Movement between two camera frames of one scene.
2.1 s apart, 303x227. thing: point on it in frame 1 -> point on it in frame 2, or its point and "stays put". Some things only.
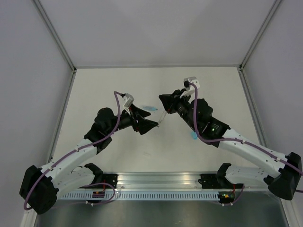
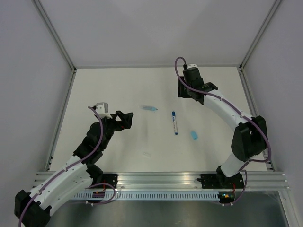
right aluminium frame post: x=275 y=6 stays put
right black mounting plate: x=216 y=181 stays put
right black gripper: x=169 y=101 -> x=181 y=93
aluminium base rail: x=154 y=181 stays put
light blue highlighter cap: x=194 y=135 stays put
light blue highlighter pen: x=148 y=108 stays put
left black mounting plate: x=111 y=178 stays put
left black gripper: x=144 y=125 -> x=125 y=122
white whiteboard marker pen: x=164 y=113 -> x=174 y=122
